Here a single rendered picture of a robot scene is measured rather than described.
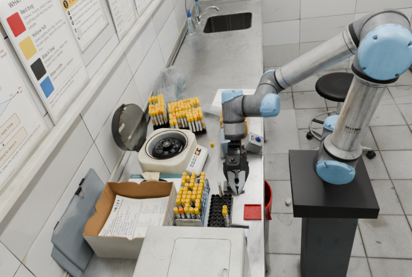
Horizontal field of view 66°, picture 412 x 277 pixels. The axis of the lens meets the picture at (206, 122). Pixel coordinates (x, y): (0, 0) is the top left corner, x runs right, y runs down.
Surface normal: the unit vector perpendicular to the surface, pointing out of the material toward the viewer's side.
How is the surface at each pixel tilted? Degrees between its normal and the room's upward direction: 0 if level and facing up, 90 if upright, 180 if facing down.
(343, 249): 90
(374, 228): 0
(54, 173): 90
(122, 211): 1
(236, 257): 0
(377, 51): 82
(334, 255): 90
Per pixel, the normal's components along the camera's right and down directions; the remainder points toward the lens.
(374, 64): -0.36, 0.50
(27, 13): 0.98, 0.00
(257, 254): -0.16, -0.78
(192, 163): 0.26, -0.68
